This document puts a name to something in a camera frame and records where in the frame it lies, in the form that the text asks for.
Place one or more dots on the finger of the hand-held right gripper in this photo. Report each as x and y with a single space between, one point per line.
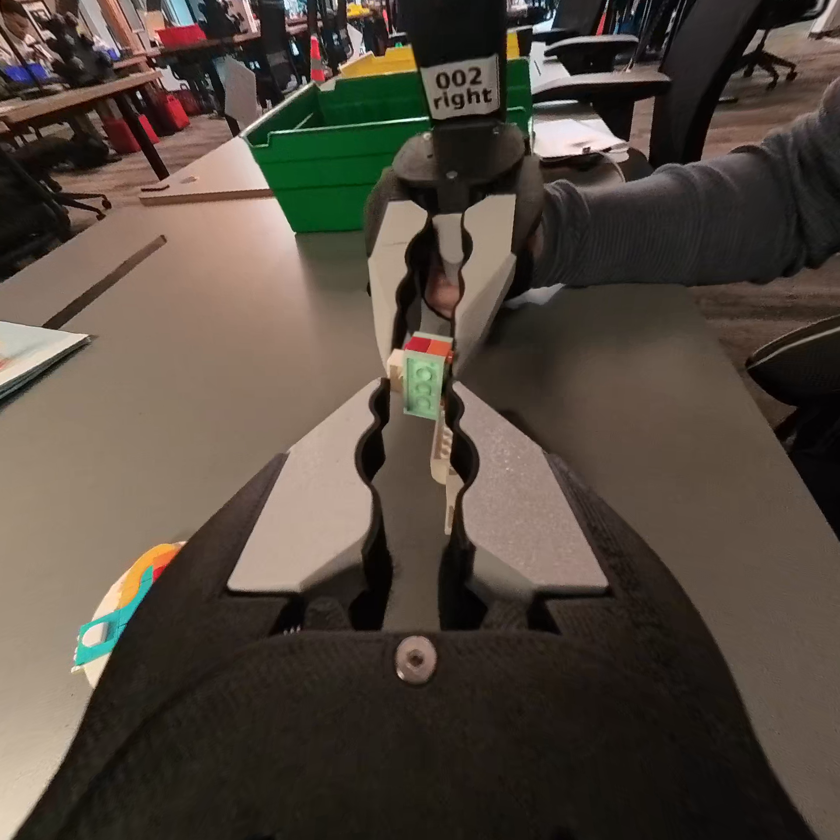
387 262
492 262

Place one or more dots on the mint red orange lego block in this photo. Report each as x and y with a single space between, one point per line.
423 384

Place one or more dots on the person's right hand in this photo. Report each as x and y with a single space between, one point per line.
443 295

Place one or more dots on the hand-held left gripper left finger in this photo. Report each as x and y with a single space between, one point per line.
302 525

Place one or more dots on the lego instruction booklet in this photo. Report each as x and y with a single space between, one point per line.
33 354

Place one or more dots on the white paper sheets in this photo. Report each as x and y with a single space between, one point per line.
571 141

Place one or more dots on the white lego build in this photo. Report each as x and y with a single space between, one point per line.
441 453

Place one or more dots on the green plastic bin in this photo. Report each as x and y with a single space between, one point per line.
315 170

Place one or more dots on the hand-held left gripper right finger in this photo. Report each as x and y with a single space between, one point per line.
531 525

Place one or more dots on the black office chair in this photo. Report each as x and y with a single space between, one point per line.
26 203
695 79

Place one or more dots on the orange gray striped post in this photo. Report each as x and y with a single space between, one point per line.
317 59

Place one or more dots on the round white rainbow lego plate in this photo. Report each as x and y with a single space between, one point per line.
124 604

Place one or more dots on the person's right forearm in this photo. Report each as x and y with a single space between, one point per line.
689 216

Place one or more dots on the yellow plastic bin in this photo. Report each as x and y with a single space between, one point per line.
380 65

